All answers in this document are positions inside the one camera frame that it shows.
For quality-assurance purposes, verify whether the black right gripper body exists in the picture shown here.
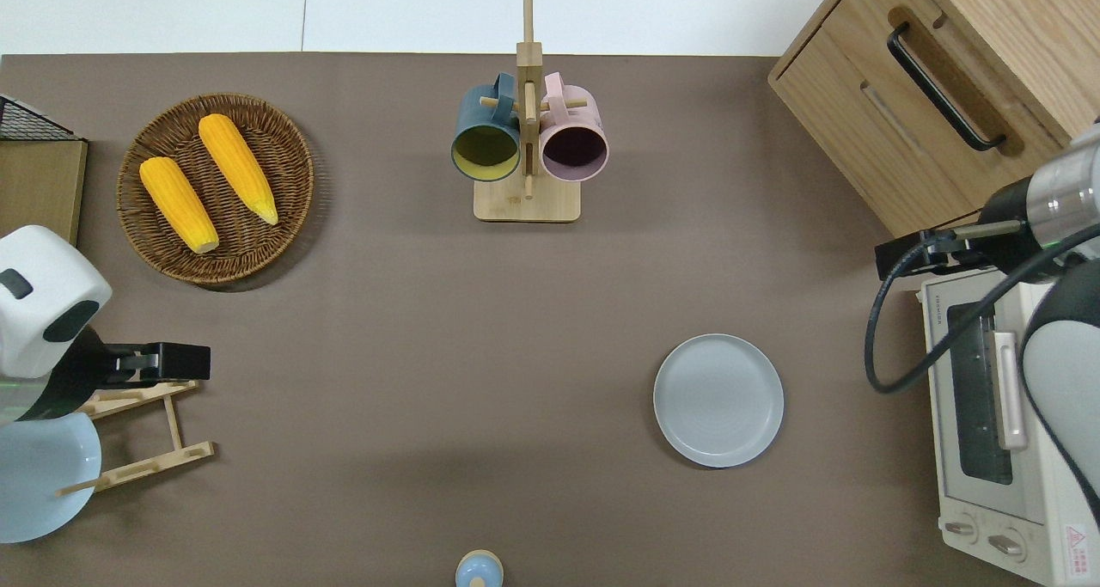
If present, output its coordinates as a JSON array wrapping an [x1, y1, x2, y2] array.
[[875, 222, 989, 280]]

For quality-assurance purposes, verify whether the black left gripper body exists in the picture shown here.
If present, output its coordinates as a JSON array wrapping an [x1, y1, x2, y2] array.
[[103, 342, 212, 383]]

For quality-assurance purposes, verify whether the gray round plate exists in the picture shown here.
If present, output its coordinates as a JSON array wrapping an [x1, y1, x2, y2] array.
[[653, 333, 785, 468]]

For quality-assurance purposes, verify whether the light blue plate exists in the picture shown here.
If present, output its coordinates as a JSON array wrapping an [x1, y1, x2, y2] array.
[[0, 411, 102, 544]]

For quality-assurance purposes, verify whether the wooden dish rack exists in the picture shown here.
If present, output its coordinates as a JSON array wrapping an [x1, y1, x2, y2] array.
[[56, 379, 216, 497]]

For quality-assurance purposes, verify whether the wooden drawer cabinet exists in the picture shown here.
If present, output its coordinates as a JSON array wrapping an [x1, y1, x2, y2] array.
[[767, 0, 1100, 240]]

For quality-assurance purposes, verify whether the yellow corn cob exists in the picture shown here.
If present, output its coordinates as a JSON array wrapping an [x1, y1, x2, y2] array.
[[198, 113, 280, 226], [139, 156, 220, 254]]

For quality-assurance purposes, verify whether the brown wicker basket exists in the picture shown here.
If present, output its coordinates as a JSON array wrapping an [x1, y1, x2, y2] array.
[[116, 94, 315, 285]]

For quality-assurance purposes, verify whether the wooden board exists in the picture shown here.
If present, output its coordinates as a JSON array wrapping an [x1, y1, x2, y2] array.
[[0, 138, 89, 246]]

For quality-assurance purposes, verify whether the white toaster oven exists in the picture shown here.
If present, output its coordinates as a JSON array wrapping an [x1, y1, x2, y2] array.
[[920, 265, 1100, 587]]

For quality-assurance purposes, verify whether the brown table mat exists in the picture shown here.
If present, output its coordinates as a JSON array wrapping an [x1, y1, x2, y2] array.
[[0, 52, 1032, 587]]

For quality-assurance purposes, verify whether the pink mug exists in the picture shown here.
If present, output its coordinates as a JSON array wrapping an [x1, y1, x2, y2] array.
[[538, 72, 610, 183]]

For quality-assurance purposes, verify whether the wooden mug tree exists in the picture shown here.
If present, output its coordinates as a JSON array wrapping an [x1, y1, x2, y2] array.
[[474, 0, 589, 223]]

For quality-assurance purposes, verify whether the dark blue mug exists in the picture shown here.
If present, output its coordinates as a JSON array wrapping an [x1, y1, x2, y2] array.
[[450, 72, 523, 182]]

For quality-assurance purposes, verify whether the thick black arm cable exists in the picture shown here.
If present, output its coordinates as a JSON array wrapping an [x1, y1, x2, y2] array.
[[864, 222, 1100, 394]]

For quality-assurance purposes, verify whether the black drawer handle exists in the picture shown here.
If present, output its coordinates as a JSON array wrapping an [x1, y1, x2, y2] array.
[[887, 22, 1006, 152]]

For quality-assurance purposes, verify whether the white oven door handle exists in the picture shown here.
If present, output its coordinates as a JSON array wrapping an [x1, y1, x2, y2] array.
[[993, 331, 1029, 450]]

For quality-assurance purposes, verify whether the black wire basket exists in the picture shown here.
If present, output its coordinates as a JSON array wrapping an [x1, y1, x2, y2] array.
[[0, 95, 76, 141]]

